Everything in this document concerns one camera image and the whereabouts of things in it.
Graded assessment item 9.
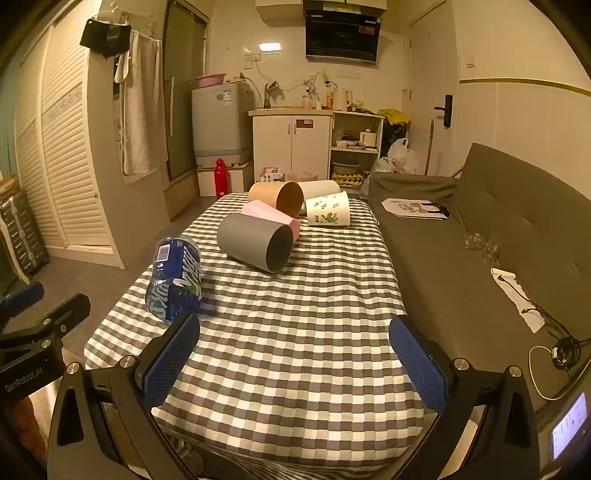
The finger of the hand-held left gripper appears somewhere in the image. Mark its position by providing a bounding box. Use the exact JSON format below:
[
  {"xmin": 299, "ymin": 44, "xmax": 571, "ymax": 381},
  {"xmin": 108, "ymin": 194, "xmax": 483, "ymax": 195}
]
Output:
[
  {"xmin": 0, "ymin": 281, "xmax": 45, "ymax": 320},
  {"xmin": 0, "ymin": 293, "xmax": 92, "ymax": 354}
]

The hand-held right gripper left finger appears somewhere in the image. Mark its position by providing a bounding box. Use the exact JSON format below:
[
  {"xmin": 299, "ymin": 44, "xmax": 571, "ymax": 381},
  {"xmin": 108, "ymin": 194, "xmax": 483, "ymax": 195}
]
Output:
[{"xmin": 46, "ymin": 310, "xmax": 201, "ymax": 480}]

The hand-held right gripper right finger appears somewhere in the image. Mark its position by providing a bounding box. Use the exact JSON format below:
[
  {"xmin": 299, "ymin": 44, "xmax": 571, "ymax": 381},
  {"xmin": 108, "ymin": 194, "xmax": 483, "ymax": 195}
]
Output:
[{"xmin": 389, "ymin": 316, "xmax": 541, "ymax": 480}]

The grey cup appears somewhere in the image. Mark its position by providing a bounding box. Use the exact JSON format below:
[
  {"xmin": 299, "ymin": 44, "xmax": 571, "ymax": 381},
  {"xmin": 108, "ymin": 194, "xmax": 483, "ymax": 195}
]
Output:
[{"xmin": 217, "ymin": 213, "xmax": 295, "ymax": 273}]

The pink cup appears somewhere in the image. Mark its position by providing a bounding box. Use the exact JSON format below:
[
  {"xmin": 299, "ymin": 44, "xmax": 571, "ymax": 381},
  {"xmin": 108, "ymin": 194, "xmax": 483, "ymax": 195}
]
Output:
[{"xmin": 241, "ymin": 200, "xmax": 302, "ymax": 241}]

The white cup with green print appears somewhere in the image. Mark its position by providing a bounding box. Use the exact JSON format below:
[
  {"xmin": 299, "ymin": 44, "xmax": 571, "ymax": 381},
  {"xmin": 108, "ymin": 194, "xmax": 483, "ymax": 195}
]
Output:
[{"xmin": 305, "ymin": 191, "xmax": 350, "ymax": 227}]

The tan cup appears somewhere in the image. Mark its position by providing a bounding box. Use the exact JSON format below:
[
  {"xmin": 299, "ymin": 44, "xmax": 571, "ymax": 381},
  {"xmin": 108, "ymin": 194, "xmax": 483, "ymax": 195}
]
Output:
[{"xmin": 248, "ymin": 181, "xmax": 305, "ymax": 217}]

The plain white cup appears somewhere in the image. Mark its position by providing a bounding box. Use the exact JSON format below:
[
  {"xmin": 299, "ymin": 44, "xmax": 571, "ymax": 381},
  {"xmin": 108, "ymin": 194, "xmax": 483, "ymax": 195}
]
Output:
[{"xmin": 297, "ymin": 179, "xmax": 341, "ymax": 200}]

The person's left hand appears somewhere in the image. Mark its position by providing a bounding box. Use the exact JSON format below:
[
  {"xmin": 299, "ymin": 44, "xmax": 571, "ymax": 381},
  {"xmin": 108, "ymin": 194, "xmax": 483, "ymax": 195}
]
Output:
[{"xmin": 11, "ymin": 397, "xmax": 52, "ymax": 467}]

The dark suitcase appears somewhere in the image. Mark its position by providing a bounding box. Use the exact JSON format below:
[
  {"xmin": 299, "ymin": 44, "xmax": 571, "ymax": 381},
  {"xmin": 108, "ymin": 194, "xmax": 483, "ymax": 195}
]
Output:
[{"xmin": 0, "ymin": 191, "xmax": 51, "ymax": 282}]

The blue labelled bottle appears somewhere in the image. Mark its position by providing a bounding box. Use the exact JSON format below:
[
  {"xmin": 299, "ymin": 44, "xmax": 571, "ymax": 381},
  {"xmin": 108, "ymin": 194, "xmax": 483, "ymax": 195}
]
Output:
[{"xmin": 145, "ymin": 236, "xmax": 202, "ymax": 322}]

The white paper sheet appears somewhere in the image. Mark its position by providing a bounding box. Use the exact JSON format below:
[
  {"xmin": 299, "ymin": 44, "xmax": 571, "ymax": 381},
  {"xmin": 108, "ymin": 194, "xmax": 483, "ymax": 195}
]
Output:
[{"xmin": 490, "ymin": 268, "xmax": 546, "ymax": 334}]

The grey sofa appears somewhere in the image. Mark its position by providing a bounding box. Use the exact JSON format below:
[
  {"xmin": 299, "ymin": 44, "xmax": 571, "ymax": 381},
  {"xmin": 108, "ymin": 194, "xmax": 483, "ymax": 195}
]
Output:
[{"xmin": 367, "ymin": 142, "xmax": 591, "ymax": 418}]

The grey checked tablecloth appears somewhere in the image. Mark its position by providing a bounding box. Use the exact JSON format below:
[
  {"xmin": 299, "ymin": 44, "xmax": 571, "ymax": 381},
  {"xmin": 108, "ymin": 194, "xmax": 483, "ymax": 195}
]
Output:
[{"xmin": 83, "ymin": 191, "xmax": 428, "ymax": 467}]

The clear plastic wrap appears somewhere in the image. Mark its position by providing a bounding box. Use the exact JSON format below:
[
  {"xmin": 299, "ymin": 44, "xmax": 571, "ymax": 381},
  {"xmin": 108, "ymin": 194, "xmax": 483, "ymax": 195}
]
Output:
[{"xmin": 464, "ymin": 232, "xmax": 502, "ymax": 265}]

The white louvred wardrobe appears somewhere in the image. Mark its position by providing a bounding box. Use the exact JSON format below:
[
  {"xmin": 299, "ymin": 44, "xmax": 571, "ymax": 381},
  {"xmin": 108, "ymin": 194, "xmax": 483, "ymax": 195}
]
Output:
[{"xmin": 14, "ymin": 0, "xmax": 125, "ymax": 268}]

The white paper on sofa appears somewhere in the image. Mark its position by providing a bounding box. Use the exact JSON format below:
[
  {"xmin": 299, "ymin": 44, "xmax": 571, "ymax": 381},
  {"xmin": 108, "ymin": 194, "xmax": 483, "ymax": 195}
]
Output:
[{"xmin": 382, "ymin": 198, "xmax": 450, "ymax": 221}]

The device with lit screen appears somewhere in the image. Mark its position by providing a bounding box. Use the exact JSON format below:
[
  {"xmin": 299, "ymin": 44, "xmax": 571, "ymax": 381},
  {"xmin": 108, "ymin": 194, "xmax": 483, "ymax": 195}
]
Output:
[{"xmin": 547, "ymin": 392, "xmax": 589, "ymax": 462}]

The red bottle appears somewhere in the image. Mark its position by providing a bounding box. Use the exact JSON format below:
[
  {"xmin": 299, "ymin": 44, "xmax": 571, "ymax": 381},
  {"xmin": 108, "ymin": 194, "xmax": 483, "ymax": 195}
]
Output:
[{"xmin": 213, "ymin": 158, "xmax": 229, "ymax": 199}]

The white plastic bag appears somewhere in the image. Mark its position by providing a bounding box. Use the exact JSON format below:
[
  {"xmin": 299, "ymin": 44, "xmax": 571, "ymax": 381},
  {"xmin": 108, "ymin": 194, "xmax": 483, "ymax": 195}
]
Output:
[{"xmin": 387, "ymin": 137, "xmax": 416, "ymax": 174}]

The white towel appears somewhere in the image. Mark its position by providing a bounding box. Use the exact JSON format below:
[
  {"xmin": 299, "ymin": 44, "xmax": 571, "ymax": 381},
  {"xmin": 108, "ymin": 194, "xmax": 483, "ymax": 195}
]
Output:
[{"xmin": 115, "ymin": 28, "xmax": 169, "ymax": 176}]

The white open shelf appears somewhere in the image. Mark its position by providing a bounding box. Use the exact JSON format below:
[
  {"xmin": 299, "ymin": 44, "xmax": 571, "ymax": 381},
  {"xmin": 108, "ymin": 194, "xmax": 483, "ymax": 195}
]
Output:
[{"xmin": 330, "ymin": 111, "xmax": 385, "ymax": 185}]

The white washing machine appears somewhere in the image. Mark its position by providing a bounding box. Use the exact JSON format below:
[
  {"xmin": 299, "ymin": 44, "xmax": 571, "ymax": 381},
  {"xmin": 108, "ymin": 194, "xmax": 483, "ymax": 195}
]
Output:
[{"xmin": 191, "ymin": 83, "xmax": 254, "ymax": 167}]

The white sink cabinet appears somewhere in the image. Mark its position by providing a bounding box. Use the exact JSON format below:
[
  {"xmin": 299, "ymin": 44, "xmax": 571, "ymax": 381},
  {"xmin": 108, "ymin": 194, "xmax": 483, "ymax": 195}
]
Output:
[{"xmin": 248, "ymin": 108, "xmax": 334, "ymax": 182}]

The glass shower door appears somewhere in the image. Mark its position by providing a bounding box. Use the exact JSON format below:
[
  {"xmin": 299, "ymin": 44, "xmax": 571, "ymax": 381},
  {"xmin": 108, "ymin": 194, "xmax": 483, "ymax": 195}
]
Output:
[{"xmin": 164, "ymin": 0, "xmax": 211, "ymax": 181}]

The black hanging bag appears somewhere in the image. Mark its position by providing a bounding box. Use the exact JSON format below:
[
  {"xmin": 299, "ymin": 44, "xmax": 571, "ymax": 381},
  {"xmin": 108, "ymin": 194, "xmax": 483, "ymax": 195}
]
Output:
[{"xmin": 80, "ymin": 17, "xmax": 132, "ymax": 58}]

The white door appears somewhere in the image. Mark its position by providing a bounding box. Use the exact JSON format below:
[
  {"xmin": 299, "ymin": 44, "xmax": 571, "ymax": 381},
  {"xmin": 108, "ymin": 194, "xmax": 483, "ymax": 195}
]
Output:
[{"xmin": 409, "ymin": 9, "xmax": 460, "ymax": 176}]

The black range hood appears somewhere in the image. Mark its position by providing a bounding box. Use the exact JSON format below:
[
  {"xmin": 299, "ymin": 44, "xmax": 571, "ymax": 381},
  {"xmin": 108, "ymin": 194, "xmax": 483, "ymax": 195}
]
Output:
[{"xmin": 304, "ymin": 0, "xmax": 383, "ymax": 63}]

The white cable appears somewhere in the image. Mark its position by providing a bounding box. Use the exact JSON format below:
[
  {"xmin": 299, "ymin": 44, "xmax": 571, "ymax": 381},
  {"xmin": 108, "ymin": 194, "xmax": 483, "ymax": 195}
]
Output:
[{"xmin": 529, "ymin": 344, "xmax": 578, "ymax": 400}]

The black cable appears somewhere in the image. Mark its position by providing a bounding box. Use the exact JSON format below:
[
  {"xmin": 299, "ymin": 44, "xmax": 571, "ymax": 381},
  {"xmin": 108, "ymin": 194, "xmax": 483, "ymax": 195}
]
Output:
[{"xmin": 522, "ymin": 300, "xmax": 591, "ymax": 370}]

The black door lock handle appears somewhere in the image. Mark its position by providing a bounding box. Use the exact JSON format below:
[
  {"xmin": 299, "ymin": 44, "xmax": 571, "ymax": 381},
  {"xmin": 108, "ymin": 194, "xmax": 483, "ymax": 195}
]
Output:
[{"xmin": 435, "ymin": 95, "xmax": 454, "ymax": 127}]

